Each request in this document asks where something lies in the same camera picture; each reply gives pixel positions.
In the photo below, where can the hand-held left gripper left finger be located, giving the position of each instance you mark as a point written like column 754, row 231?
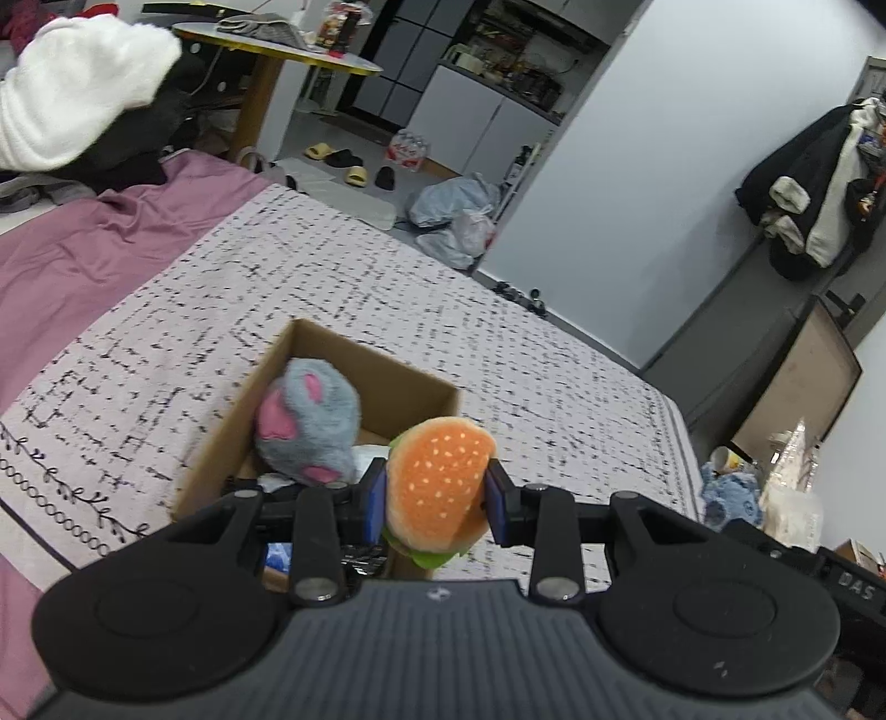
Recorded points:
column 377, row 504

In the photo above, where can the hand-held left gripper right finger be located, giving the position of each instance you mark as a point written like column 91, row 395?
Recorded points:
column 497, row 507

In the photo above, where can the hamburger plush toy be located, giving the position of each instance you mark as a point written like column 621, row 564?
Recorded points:
column 436, row 484

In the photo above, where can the grey pink paw plush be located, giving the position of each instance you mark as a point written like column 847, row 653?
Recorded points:
column 308, row 415

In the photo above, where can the brown cardboard box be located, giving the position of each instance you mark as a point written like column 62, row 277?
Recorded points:
column 228, row 429

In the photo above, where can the small dark floor objects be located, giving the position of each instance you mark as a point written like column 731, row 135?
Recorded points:
column 522, row 298

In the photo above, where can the white item in box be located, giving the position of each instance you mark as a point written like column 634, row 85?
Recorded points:
column 367, row 460

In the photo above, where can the black plastic wrapped item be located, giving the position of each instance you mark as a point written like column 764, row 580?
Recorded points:
column 363, row 561

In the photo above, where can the blue packet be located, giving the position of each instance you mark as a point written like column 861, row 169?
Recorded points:
column 278, row 559

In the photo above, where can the clear plastic bag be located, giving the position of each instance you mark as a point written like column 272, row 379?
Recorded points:
column 792, row 491

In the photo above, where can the light blue fluffy plush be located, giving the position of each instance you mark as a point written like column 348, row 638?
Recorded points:
column 730, row 495

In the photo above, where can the black white patterned bed cover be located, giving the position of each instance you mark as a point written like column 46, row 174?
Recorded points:
column 484, row 332

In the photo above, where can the white cup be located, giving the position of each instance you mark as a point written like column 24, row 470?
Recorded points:
column 723, row 459

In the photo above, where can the brown flat board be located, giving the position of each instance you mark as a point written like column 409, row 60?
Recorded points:
column 796, row 388

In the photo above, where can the white plastic bag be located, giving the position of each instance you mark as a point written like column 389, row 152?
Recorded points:
column 460, row 239

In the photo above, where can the white floor mat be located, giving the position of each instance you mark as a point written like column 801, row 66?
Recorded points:
column 346, row 197

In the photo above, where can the grey plastic bag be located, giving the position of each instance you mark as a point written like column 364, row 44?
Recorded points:
column 450, row 201

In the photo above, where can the black slipper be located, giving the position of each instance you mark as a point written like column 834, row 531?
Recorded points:
column 385, row 178
column 345, row 158

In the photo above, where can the yellow slipper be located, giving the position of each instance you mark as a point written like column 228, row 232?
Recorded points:
column 355, row 175
column 320, row 151

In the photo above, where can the white narrow rack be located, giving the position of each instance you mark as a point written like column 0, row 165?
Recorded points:
column 526, row 169

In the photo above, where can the pack of water bottles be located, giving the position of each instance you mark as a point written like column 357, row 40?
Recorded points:
column 408, row 150

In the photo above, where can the white low cabinet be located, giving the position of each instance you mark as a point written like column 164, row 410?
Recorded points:
column 477, row 131

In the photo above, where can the pink bedsheet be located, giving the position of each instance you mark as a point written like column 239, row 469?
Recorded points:
column 90, row 242

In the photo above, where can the black white hanging jacket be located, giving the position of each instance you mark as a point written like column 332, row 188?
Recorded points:
column 817, row 194

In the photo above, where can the black clothing pile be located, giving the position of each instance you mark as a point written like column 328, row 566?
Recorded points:
column 145, row 138

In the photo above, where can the dark panelled cabinet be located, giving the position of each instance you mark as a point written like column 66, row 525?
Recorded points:
column 401, row 62

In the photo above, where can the clutter on cabinet top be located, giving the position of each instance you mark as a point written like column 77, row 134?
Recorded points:
column 519, row 62

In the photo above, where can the grey crumpled clothing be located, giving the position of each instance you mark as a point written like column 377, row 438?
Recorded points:
column 41, row 194

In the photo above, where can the yellow-edged side table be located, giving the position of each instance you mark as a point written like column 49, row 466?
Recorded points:
column 277, row 48

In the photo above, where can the red snack box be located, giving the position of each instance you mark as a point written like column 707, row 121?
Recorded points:
column 340, row 28

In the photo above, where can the grey cloth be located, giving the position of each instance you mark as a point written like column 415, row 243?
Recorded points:
column 263, row 29

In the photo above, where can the white fluffy blanket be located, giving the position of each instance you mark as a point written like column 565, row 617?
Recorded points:
column 76, row 90

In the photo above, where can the red clothing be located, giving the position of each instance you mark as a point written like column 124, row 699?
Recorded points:
column 41, row 17

